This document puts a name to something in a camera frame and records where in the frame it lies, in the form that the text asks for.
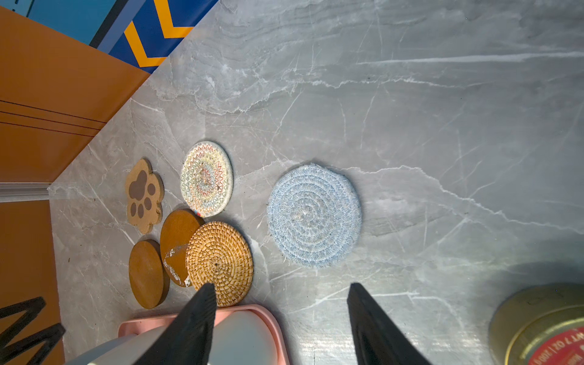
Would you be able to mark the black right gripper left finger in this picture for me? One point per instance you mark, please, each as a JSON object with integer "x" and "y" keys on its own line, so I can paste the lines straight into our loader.
{"x": 188, "y": 339}

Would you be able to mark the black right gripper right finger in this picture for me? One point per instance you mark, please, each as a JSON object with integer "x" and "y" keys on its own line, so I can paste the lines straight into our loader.
{"x": 377, "y": 340}

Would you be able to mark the round brown wooden coaster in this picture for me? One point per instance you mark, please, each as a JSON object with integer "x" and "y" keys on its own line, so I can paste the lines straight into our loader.
{"x": 148, "y": 278}

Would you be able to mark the chipped brown wooden coaster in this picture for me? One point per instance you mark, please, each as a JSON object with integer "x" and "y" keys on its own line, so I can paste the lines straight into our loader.
{"x": 176, "y": 234}

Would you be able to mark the light blue woven coaster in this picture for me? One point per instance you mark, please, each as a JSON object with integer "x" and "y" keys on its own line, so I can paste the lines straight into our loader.
{"x": 314, "y": 216}

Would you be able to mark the paw shaped cork coaster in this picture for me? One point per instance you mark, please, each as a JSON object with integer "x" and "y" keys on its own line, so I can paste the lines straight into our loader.
{"x": 144, "y": 192}

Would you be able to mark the cream multicolour woven coaster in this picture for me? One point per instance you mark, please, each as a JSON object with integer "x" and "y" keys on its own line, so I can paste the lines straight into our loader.
{"x": 207, "y": 179}

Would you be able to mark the tan rattan coaster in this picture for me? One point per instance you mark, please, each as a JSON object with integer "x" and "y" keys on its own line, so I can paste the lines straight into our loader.
{"x": 218, "y": 254}

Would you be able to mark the pink plastic tray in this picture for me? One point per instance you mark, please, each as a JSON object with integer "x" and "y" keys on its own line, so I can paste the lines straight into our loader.
{"x": 272, "y": 328}

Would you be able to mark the white mug red inside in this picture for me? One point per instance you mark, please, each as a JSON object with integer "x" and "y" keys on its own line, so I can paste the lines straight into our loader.
{"x": 239, "y": 341}

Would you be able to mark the grey aluminium corner post left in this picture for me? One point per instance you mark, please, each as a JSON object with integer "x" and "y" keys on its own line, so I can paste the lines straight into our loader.
{"x": 24, "y": 191}

